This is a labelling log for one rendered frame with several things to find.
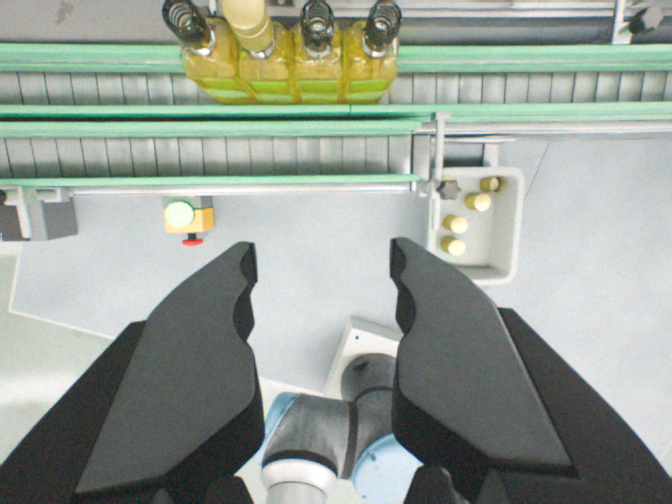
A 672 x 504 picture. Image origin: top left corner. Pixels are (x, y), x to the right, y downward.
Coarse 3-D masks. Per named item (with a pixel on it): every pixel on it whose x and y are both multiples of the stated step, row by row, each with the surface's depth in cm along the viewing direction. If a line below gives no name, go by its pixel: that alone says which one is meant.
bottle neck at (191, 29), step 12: (168, 0) 28; (180, 0) 28; (168, 12) 28; (180, 12) 30; (192, 12) 28; (168, 24) 28; (180, 24) 31; (192, 24) 29; (204, 24) 30; (180, 36) 29; (192, 36) 30; (204, 36) 31; (192, 48) 32; (204, 48) 32
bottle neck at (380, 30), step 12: (384, 0) 29; (372, 12) 29; (384, 12) 30; (396, 12) 29; (372, 24) 29; (384, 24) 32; (396, 24) 29; (372, 36) 30; (384, 36) 29; (372, 48) 32; (384, 48) 32
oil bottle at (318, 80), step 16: (336, 32) 34; (304, 48) 34; (336, 48) 34; (304, 64) 34; (320, 64) 34; (336, 64) 35; (304, 80) 37; (320, 80) 37; (336, 80) 37; (304, 96) 43; (320, 96) 43; (336, 96) 44
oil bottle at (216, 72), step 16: (208, 16) 33; (224, 32) 34; (224, 48) 34; (192, 64) 34; (208, 64) 34; (224, 64) 34; (192, 80) 37; (208, 80) 37; (224, 80) 37; (240, 80) 38; (224, 96) 44; (240, 96) 44
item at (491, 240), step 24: (456, 168) 61; (480, 168) 62; (504, 168) 62; (480, 192) 70; (504, 192) 67; (480, 216) 71; (504, 216) 67; (432, 240) 64; (480, 240) 72; (504, 240) 67; (456, 264) 72; (480, 264) 73; (504, 264) 68
